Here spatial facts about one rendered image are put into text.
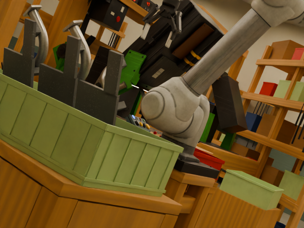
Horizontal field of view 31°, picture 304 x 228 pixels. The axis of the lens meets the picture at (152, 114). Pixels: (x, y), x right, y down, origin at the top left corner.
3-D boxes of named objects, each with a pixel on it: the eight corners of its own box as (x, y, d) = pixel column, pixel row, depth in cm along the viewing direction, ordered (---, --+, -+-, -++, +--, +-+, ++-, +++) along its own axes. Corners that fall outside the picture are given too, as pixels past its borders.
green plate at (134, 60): (132, 94, 294) (151, 63, 298) (126, 87, 287) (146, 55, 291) (116, 88, 300) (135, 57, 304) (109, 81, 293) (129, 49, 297)
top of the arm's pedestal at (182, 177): (212, 187, 237) (216, 179, 236) (181, 183, 209) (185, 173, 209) (154, 159, 253) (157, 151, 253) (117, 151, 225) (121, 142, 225)
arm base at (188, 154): (203, 164, 238) (208, 152, 237) (182, 159, 218) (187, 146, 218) (169, 148, 246) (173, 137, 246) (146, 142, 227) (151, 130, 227)
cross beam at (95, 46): (139, 76, 378) (144, 64, 378) (8, 13, 266) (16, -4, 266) (133, 74, 381) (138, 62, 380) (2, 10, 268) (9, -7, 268)
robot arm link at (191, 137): (202, 150, 233) (222, 103, 233) (183, 144, 218) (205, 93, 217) (172, 136, 242) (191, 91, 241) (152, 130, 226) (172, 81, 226)
